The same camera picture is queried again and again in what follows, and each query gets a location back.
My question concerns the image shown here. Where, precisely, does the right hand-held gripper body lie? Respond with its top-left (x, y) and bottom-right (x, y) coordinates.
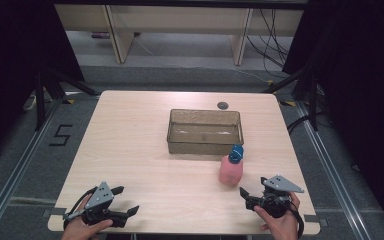
top-left (245, 174), bottom-right (305, 219)

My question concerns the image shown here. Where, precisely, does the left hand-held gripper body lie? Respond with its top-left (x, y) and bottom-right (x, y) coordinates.
top-left (63, 181), bottom-right (129, 229)

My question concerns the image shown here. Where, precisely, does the pink bottle with blue cap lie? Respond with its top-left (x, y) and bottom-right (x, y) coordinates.
top-left (218, 144), bottom-right (245, 187)

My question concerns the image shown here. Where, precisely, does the clear plastic box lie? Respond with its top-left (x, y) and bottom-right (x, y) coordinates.
top-left (166, 108), bottom-right (245, 156)

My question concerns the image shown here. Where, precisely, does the person's right hand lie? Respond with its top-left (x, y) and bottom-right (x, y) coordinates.
top-left (253, 192), bottom-right (302, 240)

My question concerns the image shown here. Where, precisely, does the person's left hand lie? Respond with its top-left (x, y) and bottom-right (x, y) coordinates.
top-left (60, 194), bottom-right (114, 240)

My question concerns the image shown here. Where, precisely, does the grey tape strip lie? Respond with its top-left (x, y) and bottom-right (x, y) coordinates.
top-left (303, 214), bottom-right (328, 228)
top-left (42, 207), bottom-right (67, 218)

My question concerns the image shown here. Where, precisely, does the black metal stand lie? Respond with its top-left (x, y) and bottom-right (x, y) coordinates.
top-left (263, 63), bottom-right (320, 132)
top-left (34, 68), bottom-right (102, 132)

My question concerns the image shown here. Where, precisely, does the black curtain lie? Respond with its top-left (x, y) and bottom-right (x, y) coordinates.
top-left (282, 0), bottom-right (384, 236)
top-left (0, 0), bottom-right (85, 168)

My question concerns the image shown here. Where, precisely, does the beige wooden bench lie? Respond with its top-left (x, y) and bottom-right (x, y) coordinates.
top-left (54, 3), bottom-right (304, 67)

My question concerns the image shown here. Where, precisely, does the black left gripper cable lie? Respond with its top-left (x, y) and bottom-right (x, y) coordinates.
top-left (69, 186), bottom-right (99, 216)

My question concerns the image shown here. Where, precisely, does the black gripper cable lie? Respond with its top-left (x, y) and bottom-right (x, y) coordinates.
top-left (69, 186), bottom-right (99, 216)
top-left (284, 198), bottom-right (305, 239)

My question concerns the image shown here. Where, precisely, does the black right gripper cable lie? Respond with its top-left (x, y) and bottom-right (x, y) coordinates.
top-left (284, 198), bottom-right (305, 239)

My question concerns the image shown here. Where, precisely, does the metal floor rail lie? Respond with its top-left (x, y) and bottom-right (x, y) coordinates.
top-left (294, 101), bottom-right (373, 240)
top-left (0, 99), bottom-right (64, 240)

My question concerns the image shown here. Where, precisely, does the black floor cable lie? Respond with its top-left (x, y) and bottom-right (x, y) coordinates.
top-left (286, 112), bottom-right (326, 135)

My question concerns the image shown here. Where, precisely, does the white floor cable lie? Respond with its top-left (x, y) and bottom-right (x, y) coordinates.
top-left (22, 94), bottom-right (48, 112)

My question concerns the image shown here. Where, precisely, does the bundle of black cables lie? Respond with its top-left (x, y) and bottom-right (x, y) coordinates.
top-left (245, 8), bottom-right (291, 80)

